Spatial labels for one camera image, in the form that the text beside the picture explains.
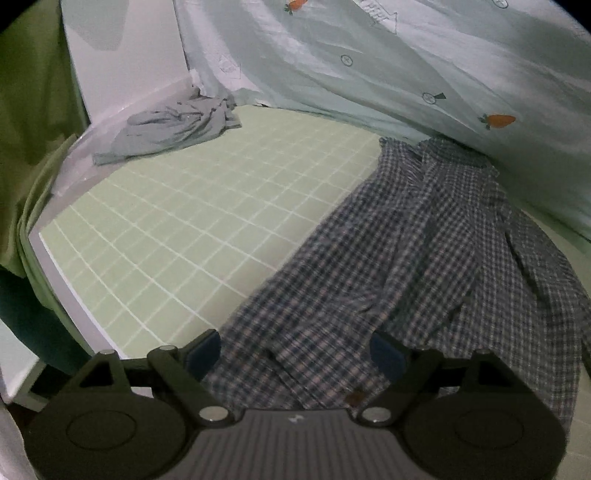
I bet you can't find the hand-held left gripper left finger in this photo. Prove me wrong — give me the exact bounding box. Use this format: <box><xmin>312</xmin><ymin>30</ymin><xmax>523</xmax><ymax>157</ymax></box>
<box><xmin>74</xmin><ymin>329</ymin><xmax>232</xmax><ymax>426</ymax></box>

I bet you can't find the grey crumpled garment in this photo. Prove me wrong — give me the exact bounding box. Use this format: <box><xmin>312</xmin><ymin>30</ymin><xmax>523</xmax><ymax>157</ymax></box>
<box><xmin>92</xmin><ymin>85</ymin><xmax>243</xmax><ymax>167</ymax></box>

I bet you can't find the blue checked shirt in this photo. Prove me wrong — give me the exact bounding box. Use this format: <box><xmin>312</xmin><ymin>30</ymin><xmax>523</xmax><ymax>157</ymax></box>
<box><xmin>201</xmin><ymin>136</ymin><xmax>585</xmax><ymax>423</ymax></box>

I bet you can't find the white furniture edge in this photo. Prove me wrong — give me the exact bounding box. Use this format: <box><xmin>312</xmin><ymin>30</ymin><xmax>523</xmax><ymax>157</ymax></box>
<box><xmin>0</xmin><ymin>318</ymin><xmax>48</xmax><ymax>412</ymax></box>

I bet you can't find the green hanging cloth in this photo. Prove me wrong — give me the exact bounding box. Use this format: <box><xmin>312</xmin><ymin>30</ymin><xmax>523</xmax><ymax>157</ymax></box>
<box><xmin>0</xmin><ymin>0</ymin><xmax>93</xmax><ymax>376</ymax></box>

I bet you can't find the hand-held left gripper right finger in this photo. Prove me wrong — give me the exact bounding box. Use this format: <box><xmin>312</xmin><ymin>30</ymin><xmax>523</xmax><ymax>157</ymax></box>
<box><xmin>351</xmin><ymin>331</ymin><xmax>514</xmax><ymax>426</ymax></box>

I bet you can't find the pale carrot print blanket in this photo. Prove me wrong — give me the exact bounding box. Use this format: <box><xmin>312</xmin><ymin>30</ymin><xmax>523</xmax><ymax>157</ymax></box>
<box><xmin>60</xmin><ymin>0</ymin><xmax>591</xmax><ymax>241</ymax></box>

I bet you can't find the green grid bed sheet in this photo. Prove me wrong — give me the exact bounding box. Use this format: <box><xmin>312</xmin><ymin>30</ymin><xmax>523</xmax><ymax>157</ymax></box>
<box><xmin>30</xmin><ymin>104</ymin><xmax>591</xmax><ymax>446</ymax></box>

